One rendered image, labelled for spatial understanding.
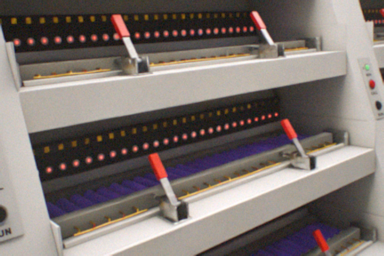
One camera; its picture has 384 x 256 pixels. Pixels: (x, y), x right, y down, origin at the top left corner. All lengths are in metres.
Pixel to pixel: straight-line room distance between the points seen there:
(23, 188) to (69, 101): 0.11
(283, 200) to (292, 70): 0.22
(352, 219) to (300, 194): 0.26
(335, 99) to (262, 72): 0.25
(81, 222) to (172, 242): 0.11
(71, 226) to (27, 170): 0.11
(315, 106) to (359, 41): 0.15
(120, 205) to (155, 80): 0.17
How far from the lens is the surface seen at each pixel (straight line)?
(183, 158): 0.74
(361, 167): 0.83
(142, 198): 0.58
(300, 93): 0.94
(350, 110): 0.88
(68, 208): 0.59
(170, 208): 0.54
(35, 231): 0.46
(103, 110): 0.52
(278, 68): 0.71
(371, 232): 0.90
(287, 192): 0.67
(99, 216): 0.56
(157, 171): 0.55
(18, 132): 0.47
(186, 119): 0.76
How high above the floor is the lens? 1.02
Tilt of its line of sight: 3 degrees up
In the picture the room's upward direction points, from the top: 15 degrees counter-clockwise
